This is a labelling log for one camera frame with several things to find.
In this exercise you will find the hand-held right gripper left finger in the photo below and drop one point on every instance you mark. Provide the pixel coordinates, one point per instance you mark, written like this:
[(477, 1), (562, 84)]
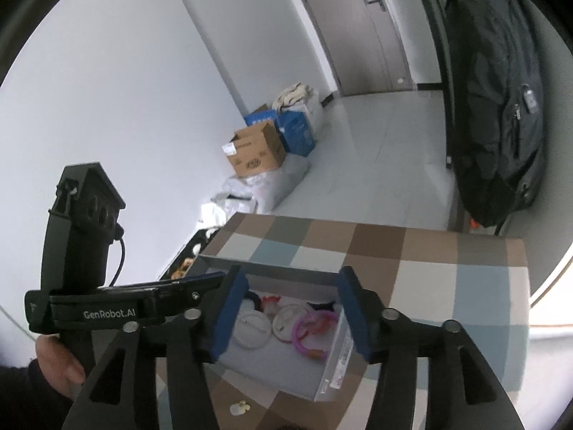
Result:
[(228, 318)]

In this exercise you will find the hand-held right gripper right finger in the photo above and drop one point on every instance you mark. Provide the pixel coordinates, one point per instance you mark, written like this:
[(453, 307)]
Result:
[(353, 313)]

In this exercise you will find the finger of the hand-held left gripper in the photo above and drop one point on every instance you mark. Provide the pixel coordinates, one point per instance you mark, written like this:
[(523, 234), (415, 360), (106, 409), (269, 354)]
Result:
[(201, 277), (183, 296)]

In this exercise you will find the white round jewelry case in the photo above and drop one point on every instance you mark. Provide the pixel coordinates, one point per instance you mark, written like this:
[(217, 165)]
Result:
[(253, 329), (286, 322)]

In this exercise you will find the red and white charm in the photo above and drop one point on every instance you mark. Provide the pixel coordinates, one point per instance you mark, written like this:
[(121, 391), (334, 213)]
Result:
[(271, 307)]

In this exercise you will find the grey cardboard box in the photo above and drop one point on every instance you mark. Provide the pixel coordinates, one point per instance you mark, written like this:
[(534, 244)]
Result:
[(268, 374)]

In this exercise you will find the person's left forearm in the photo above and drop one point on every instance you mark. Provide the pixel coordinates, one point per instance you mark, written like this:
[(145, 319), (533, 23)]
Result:
[(27, 403)]

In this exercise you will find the person's left hand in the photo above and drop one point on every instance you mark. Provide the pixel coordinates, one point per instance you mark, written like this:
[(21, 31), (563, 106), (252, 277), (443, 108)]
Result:
[(58, 367)]

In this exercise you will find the checkered tablecloth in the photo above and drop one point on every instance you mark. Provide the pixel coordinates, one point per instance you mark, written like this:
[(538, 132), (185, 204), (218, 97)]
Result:
[(425, 286)]

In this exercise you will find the small white flower earring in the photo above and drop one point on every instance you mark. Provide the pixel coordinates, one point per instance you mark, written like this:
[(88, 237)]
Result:
[(237, 407)]

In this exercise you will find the white plastic bags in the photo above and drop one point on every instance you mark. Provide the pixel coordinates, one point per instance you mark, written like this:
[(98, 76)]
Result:
[(268, 188)]

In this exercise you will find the brown cardboard box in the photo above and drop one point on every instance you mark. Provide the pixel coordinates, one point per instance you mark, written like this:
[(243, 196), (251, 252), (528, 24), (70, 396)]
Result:
[(257, 152)]

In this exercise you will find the blue box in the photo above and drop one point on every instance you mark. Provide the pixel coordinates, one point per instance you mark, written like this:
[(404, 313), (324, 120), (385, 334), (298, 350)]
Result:
[(295, 132), (259, 116)]

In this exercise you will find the round gold-framed mirror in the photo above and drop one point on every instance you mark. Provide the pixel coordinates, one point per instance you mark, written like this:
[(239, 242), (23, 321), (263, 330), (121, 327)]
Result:
[(555, 295)]

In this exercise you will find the cream tote bag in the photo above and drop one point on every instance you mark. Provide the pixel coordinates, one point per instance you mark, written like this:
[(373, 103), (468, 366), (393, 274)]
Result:
[(293, 94)]

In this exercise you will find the black backpack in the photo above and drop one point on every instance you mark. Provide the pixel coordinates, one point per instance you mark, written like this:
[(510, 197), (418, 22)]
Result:
[(492, 98)]

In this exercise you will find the grey door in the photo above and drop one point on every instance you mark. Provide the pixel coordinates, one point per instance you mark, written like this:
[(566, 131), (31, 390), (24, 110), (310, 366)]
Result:
[(358, 31)]

